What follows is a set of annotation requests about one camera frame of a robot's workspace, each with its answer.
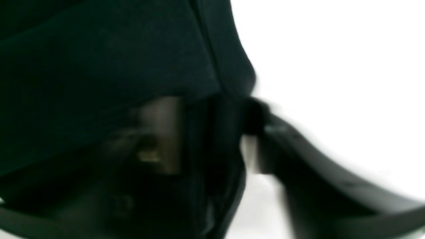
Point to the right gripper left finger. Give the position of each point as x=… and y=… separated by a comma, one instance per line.
x=154, y=139

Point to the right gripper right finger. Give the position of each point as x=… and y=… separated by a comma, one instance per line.
x=325, y=200

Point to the black t-shirt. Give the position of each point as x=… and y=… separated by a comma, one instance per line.
x=72, y=71

